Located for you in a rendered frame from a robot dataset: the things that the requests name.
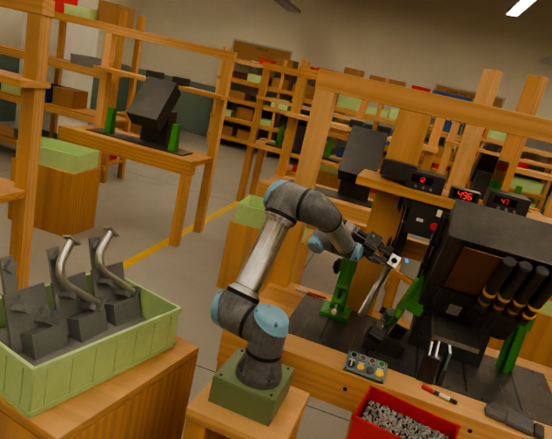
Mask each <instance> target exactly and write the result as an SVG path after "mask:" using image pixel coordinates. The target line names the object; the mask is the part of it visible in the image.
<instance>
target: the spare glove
mask: <svg viewBox="0 0 552 439"><path fill-rule="evenodd" d="M484 411H485V415H486V416H488V417H490V418H493V419H495V420H496V421H499V422H505V424H506V425H507V426H509V427H511V428H513V429H516V430H518V431H521V432H522V433H524V434H526V435H528V436H532V435H533V436H534V437H536V438H538V439H544V426H542V425H541V424H539V423H535V424H534V421H533V420H532V419H529V418H527V417H526V416H524V415H521V414H520V413H518V412H517V411H515V410H514V409H512V408H510V409H508V410H507V409H505V408H504V407H502V406H500V405H498V404H496V403H494V402H491V404H489V403H487V404H486V406H485V407H484Z"/></svg>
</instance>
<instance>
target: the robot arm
mask: <svg viewBox="0 0 552 439"><path fill-rule="evenodd" d="M263 204H264V207H265V208H266V210H265V211H264V213H265V216H266V219H265V221H264V223H263V225H262V227H261V229H260V231H259V234H258V236H257V238H256V240H255V241H254V243H253V245H252V248H251V250H250V252H249V254H248V255H247V258H246V261H245V263H244V265H243V267H242V268H241V270H240V272H239V275H238V277H237V279H236V280H235V282H234V283H232V284H230V285H228V287H227V289H222V290H220V291H219V293H218V294H216V295H215V297H214V299H213V301H212V305H211V317H212V321H213V322H214V323H215V324H217V325H218V326H220V327H221V328H223V329H225V330H227V331H229V332H231V333H233V334H235V335H237V336H238V337H240V338H242V339H244V340H245V341H247V344H246V351H245V352H244V354H242V356H241V358H240V359H239V361H238V363H237V366H236V369H235V375H236V376H237V378H238V379H239V380H240V381H241V382H242V383H243V384H245V385H246V386H248V387H250V388H256V389H261V390H268V389H272V388H276V387H277V386H279V384H280V381H281V377H282V369H281V360H280V358H281V355H282V351H283V347H284V344H285V340H286V336H287V333H288V326H289V319H288V316H287V314H286V313H285V312H284V311H283V310H282V309H281V308H279V307H276V306H274V305H272V304H271V305H269V304H268V303H260V304H259V301H260V299H259V290H260V288H261V286H262V284H263V282H264V280H265V278H266V276H267V273H268V271H269V269H270V267H271V265H272V263H273V261H274V259H275V257H276V254H277V252H278V251H279V248H280V246H281V244H282V242H283V240H284V238H285V236H286V233H287V231H288V229H289V228H292V227H295V225H296V223H297V221H300V222H304V223H306V224H308V225H311V226H315V227H317V228H316V229H315V230H314V232H313V234H311V236H310V238H309V240H308V242H307V246H308V248H309V249H310V250H311V251H312V252H314V253H322V252H323V251H324V250H326V251H328V252H330V253H334V254H337V255H339V256H341V257H343V258H346V259H348V260H352V261H355V262H357V261H359V260H360V259H362V258H363V256H365V257H366V258H367V259H368V260H370V261H371V262H373V263H376V264H380V265H382V266H386V267H390V266H389V265H388V264H387V258H386V257H384V256H379V255H378V254H377V253H374V252H375V250H376V249H377V247H378V250H379V252H380V253H384V254H385V255H386V256H389V257H391V255H392V253H393V250H394V249H393V248H392V247H391V246H389V247H385V245H384V244H383V243H382V242H381V241H382V238H383V237H381V236H380V235H379V234H377V233H375V232H374V231H372V232H371V233H368V234H367V233H365V232H363V231H361V230H360V227H359V226H357V227H355V225H354V224H353V223H352V222H349V221H348V220H346V219H344V218H343V217H342V216H341V213H340V211H339V209H338V208H337V206H336V205H335V204H334V203H333V202H332V201H331V200H330V199H329V198H328V197H327V196H326V195H324V194H323V193H321V192H319V191H316V190H313V189H311V188H308V187H305V186H301V185H298V184H295V183H293V182H292V181H287V180H283V179H279V180H277V181H275V182H273V183H272V184H271V185H270V186H269V187H268V189H267V190H266V193H265V196H264V200H263ZM376 234H377V235H376ZM258 304H259V305H258Z"/></svg>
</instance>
